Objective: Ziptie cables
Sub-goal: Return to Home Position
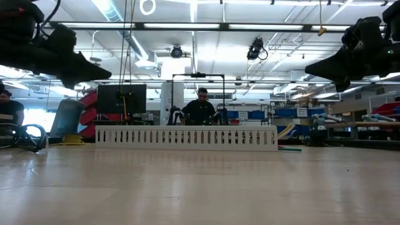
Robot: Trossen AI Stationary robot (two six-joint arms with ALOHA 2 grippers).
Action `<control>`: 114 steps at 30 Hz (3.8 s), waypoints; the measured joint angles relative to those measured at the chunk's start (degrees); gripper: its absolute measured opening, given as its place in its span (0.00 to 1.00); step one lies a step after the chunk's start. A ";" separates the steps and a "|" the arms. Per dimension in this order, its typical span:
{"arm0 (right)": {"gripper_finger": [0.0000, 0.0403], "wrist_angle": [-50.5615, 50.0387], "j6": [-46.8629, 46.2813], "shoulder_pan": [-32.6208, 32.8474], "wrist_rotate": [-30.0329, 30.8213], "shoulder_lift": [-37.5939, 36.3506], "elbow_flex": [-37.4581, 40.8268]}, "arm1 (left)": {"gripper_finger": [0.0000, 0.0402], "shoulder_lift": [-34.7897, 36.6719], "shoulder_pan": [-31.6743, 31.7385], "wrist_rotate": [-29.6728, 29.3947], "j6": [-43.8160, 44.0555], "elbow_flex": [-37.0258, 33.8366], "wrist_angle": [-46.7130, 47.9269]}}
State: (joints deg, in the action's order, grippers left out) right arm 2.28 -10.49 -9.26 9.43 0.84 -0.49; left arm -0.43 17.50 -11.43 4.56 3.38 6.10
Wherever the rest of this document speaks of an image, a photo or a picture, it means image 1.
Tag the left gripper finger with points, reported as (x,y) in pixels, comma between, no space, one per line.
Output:
(90,72)

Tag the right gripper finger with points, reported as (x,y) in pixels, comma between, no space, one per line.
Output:
(328,68)

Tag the black monitor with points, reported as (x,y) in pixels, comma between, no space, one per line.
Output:
(122,98)

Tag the red bin shelf rack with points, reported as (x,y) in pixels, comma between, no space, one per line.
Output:
(89,115)

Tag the grey waste bin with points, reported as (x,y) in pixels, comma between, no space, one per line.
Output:
(67,117)

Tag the person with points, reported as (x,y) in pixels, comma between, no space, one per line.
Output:
(201,109)
(9,109)

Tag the blue storage bin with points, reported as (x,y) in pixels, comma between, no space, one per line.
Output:
(250,114)
(287,112)

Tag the black overhead light bar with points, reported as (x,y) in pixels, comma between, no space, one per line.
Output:
(187,26)

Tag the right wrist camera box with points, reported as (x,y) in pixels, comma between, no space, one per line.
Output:
(362,31)

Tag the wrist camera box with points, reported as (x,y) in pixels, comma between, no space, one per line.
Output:
(61,36)
(362,31)

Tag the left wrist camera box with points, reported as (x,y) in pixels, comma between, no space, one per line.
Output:
(61,36)

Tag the black ceiling camera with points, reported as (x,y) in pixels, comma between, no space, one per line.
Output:
(176,51)
(256,48)

